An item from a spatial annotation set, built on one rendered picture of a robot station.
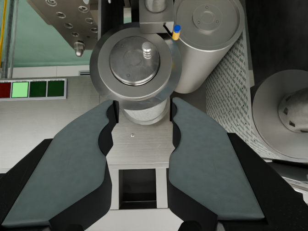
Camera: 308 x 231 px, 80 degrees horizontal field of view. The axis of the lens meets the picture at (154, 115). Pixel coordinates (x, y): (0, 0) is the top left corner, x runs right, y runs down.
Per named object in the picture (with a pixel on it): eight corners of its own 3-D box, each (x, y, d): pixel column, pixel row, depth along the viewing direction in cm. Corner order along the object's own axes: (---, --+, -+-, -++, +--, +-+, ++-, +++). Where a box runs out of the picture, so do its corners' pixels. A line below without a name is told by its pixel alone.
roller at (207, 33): (241, -18, 31) (249, 50, 29) (202, 54, 56) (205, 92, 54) (169, -15, 31) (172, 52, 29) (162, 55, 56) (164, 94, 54)
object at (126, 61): (104, 40, 28) (153, 30, 28) (108, 47, 30) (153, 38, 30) (113, 87, 27) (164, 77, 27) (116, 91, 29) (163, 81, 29)
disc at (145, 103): (176, 17, 31) (187, 105, 28) (176, 19, 31) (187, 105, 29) (86, 25, 30) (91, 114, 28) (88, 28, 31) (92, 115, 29)
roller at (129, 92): (167, 23, 29) (176, 93, 28) (162, 79, 55) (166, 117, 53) (95, 30, 29) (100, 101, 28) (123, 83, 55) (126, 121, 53)
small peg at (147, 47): (151, 40, 25) (153, 49, 25) (151, 50, 28) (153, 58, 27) (140, 42, 25) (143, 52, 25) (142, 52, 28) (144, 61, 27)
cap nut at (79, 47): (82, 41, 63) (82, 54, 62) (86, 47, 66) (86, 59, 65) (72, 41, 63) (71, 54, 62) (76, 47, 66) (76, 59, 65)
